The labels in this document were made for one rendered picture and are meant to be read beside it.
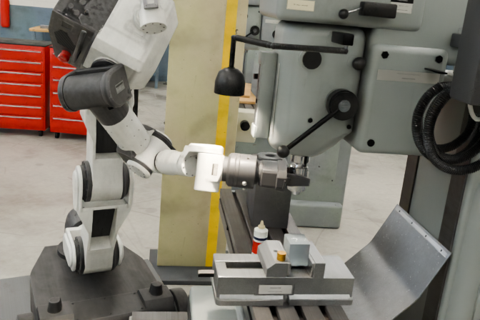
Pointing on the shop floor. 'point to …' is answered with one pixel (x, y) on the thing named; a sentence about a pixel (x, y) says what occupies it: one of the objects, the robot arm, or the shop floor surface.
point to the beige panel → (198, 117)
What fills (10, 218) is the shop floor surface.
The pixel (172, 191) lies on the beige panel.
